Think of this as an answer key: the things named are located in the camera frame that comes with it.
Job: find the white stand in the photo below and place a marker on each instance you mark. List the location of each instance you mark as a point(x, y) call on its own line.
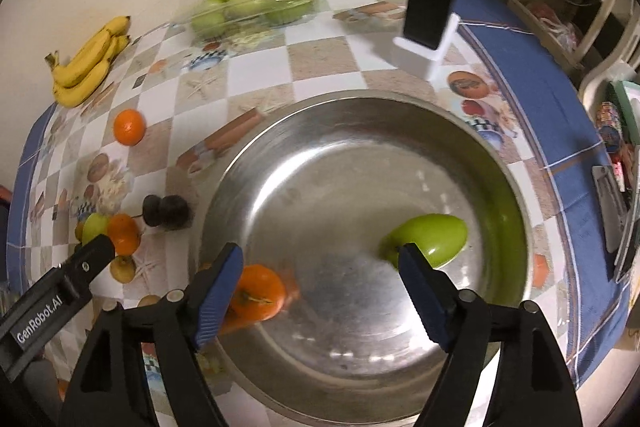
point(425, 57)

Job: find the green and white box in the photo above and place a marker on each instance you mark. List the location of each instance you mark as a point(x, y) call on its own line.
point(631, 99)

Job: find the plastic bag with red contents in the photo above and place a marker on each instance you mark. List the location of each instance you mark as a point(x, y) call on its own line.
point(555, 24)

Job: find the yellow banana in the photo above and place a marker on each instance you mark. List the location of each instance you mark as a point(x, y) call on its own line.
point(117, 44)
point(82, 89)
point(117, 26)

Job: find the grey flat device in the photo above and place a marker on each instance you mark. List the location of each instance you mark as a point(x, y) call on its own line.
point(610, 207)

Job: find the brown kiwi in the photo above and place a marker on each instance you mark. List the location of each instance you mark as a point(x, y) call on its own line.
point(148, 300)
point(122, 268)

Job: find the colourful patterned box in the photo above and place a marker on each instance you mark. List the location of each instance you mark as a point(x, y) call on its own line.
point(611, 127)

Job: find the orange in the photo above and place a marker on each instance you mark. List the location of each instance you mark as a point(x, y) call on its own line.
point(260, 292)
point(129, 127)
point(124, 232)

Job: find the large green apple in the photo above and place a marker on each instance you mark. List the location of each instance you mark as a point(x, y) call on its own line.
point(435, 237)

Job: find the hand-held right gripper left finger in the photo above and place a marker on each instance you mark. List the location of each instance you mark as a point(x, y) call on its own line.
point(222, 287)

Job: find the black box device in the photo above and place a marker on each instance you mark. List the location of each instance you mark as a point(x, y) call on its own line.
point(427, 12)

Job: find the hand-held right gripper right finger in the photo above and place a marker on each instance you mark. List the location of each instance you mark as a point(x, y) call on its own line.
point(420, 292)

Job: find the steel bowl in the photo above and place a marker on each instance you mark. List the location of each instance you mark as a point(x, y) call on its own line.
point(325, 207)

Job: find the checkered printed tablecloth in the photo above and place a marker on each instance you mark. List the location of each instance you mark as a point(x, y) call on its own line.
point(325, 57)

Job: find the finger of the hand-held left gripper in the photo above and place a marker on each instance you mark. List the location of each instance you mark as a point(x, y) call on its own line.
point(95, 257)

